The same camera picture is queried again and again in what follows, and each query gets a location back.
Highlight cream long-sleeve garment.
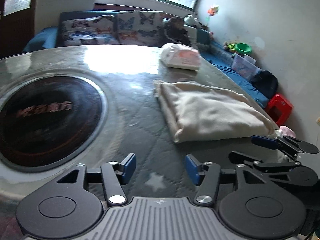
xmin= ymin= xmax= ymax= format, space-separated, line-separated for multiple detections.
xmin=153 ymin=80 xmax=276 ymax=144

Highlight white and pink socks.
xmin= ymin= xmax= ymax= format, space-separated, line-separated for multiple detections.
xmin=274 ymin=126 xmax=297 ymax=161

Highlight red plastic stool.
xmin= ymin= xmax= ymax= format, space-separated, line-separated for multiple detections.
xmin=265 ymin=93 xmax=293 ymax=123

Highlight black bag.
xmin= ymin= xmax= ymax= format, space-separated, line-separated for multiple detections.
xmin=249 ymin=70 xmax=279 ymax=100

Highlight round black induction cooktop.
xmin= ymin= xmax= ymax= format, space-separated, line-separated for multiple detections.
xmin=1 ymin=75 xmax=108 ymax=172

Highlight clear plastic storage box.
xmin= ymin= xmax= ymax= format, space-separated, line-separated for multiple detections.
xmin=231 ymin=54 xmax=260 ymax=81

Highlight green plastic bowl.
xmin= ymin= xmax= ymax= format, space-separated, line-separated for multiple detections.
xmin=235 ymin=43 xmax=252 ymax=55

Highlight blue sofa bench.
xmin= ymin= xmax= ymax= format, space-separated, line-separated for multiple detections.
xmin=23 ymin=10 xmax=271 ymax=108

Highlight white pink tissue pack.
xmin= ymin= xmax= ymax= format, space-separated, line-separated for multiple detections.
xmin=159 ymin=43 xmax=201 ymax=70

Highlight white plush toy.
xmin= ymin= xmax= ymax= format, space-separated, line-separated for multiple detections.
xmin=184 ymin=14 xmax=201 ymax=28

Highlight dark brown stuffed toy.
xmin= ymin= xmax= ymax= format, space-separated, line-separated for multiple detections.
xmin=163 ymin=17 xmax=191 ymax=46

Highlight butterfly pattern cushion left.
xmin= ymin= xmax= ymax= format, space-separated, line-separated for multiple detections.
xmin=61 ymin=15 xmax=119 ymax=46

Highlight butterfly pattern cushion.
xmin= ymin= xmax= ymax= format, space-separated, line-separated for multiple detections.
xmin=61 ymin=15 xmax=119 ymax=46
xmin=117 ymin=10 xmax=164 ymax=47

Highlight butterfly pattern cushion right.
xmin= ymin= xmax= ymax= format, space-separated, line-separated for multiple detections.
xmin=117 ymin=10 xmax=164 ymax=47

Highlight dark wooden door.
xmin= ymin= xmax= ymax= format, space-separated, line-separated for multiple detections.
xmin=1 ymin=0 xmax=36 ymax=58

